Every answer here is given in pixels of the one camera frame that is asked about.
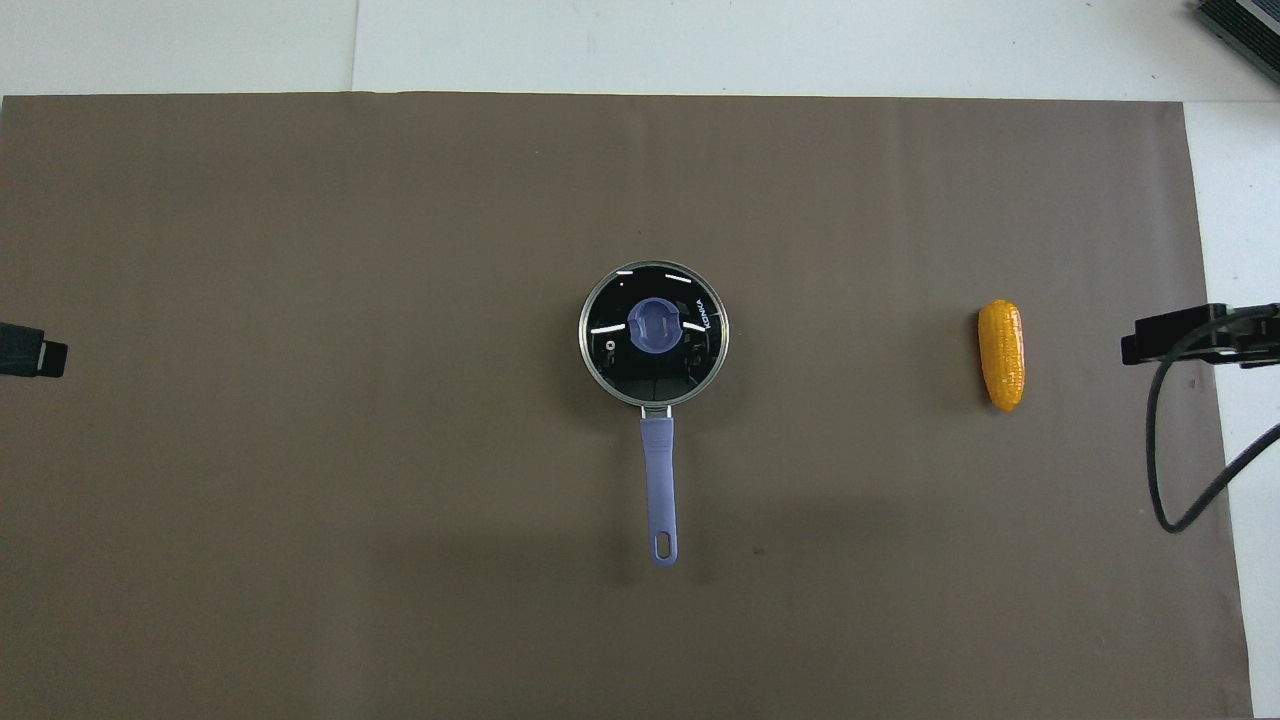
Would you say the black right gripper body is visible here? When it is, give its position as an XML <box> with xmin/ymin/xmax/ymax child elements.
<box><xmin>1212</xmin><ymin>302</ymin><xmax>1280</xmax><ymax>370</ymax></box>

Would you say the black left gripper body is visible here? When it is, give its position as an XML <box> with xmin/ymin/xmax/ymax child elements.
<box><xmin>0</xmin><ymin>321</ymin><xmax>47</xmax><ymax>377</ymax></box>

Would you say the yellow toy corn cob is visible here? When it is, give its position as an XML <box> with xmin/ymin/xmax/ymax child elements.
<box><xmin>977</xmin><ymin>299</ymin><xmax>1026</xmax><ymax>413</ymax></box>

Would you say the glass lid purple knob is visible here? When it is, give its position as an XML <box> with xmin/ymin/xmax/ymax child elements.
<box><xmin>579</xmin><ymin>262</ymin><xmax>730</xmax><ymax>407</ymax></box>

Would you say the black ribbed device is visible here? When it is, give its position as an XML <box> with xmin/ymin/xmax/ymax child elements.
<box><xmin>1193</xmin><ymin>0</ymin><xmax>1280</xmax><ymax>84</ymax></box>

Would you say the brown table mat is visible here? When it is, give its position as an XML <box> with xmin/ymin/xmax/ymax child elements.
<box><xmin>0</xmin><ymin>93</ymin><xmax>1256</xmax><ymax>720</ymax></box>

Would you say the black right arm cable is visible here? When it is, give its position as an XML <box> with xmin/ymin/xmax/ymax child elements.
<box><xmin>1146</xmin><ymin>304</ymin><xmax>1280</xmax><ymax>534</ymax></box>

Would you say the dark blue saucepan purple handle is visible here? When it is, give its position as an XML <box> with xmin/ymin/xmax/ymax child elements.
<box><xmin>578</xmin><ymin>261</ymin><xmax>731</xmax><ymax>569</ymax></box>

